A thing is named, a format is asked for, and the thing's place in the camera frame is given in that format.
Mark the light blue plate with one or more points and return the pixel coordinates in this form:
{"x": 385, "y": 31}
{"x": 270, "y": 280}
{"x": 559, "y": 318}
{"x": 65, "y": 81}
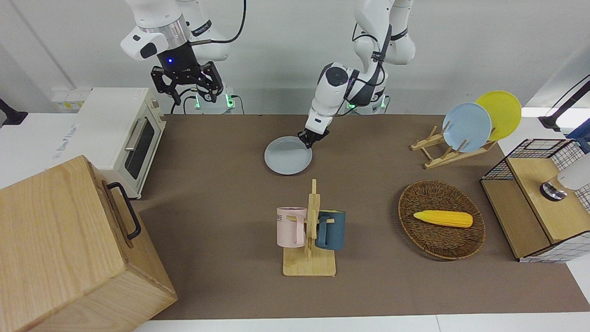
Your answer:
{"x": 468, "y": 127}

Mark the brown table mat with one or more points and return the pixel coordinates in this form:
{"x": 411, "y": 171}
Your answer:
{"x": 221, "y": 207}

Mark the wooden dish rack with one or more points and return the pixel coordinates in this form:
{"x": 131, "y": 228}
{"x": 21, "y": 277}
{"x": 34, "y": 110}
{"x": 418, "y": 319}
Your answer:
{"x": 442, "y": 159}

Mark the white cylinder with glass base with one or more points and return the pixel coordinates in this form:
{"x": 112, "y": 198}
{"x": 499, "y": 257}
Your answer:
{"x": 576, "y": 177}

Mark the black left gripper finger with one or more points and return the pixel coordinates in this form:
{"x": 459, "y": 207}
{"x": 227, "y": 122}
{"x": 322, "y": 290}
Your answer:
{"x": 318, "y": 139}
{"x": 307, "y": 143}

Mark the yellow corn cob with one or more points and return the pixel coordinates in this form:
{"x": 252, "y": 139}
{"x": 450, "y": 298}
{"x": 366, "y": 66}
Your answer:
{"x": 445, "y": 218}

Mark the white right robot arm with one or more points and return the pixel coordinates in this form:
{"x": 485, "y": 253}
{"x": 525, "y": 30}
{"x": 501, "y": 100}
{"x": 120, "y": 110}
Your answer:
{"x": 161, "y": 27}

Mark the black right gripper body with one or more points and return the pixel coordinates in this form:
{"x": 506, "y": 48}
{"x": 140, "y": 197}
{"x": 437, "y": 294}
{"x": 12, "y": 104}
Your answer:
{"x": 184, "y": 74}

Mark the blue object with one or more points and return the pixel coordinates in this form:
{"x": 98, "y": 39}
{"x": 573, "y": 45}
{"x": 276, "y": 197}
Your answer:
{"x": 581, "y": 138}

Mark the dark blue mug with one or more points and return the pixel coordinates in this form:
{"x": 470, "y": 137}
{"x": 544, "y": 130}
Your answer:
{"x": 333, "y": 233}

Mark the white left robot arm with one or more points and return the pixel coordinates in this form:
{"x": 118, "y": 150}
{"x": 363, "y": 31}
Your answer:
{"x": 368, "y": 60}

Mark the cream toaster oven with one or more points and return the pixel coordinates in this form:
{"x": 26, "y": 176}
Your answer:
{"x": 110, "y": 129}

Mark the brown wicker basket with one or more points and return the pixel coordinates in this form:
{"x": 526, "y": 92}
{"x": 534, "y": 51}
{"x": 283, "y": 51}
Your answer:
{"x": 438, "y": 240}

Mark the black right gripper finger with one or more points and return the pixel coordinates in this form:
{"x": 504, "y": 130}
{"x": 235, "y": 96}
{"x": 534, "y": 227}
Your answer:
{"x": 171, "y": 90}
{"x": 214, "y": 87}

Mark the pink mug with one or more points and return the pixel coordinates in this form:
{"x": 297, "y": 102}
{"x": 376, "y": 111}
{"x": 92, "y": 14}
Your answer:
{"x": 289, "y": 228}

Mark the gray round plate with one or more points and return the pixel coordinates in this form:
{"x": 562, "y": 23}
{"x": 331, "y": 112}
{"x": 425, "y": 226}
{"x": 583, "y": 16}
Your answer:
{"x": 286, "y": 157}

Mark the black camera stand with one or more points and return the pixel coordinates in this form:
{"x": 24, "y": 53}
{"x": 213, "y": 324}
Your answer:
{"x": 11, "y": 117}
{"x": 553, "y": 122}

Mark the wooden mug tree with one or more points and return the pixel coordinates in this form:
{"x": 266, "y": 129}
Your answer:
{"x": 309, "y": 265}

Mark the yellow plate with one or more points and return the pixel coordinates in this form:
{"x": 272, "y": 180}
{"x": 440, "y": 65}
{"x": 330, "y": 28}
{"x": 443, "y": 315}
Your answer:
{"x": 504, "y": 110}

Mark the white wall power outlet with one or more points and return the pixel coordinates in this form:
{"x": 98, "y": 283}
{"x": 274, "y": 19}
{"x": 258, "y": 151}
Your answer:
{"x": 69, "y": 103}

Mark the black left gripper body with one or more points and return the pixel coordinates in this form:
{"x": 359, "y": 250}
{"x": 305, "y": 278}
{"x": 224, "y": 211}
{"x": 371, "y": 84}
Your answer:
{"x": 315, "y": 134}

